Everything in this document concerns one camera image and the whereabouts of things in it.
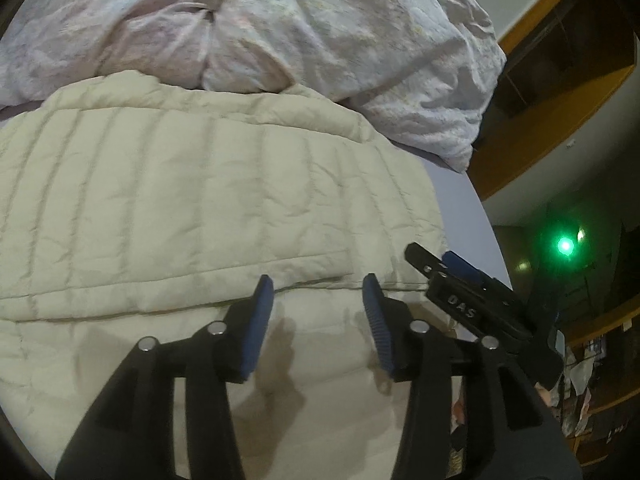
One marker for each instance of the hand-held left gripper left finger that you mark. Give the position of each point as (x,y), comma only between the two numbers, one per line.
(257,320)

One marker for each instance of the wooden wardrobe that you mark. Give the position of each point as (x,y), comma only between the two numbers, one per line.
(550,115)

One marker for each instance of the beige puffer jacket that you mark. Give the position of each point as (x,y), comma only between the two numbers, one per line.
(175,185)

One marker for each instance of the white plastic bags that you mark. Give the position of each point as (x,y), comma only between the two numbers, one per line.
(580,375)

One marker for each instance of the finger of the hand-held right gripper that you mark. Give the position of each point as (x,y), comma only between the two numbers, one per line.
(419,258)
(457,262)

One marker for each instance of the pale floral duvet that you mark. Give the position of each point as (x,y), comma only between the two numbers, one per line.
(350,35)

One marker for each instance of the wooden low shelf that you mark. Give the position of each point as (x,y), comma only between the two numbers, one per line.
(610,325)

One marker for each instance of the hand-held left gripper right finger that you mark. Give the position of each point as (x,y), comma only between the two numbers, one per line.
(377,325)

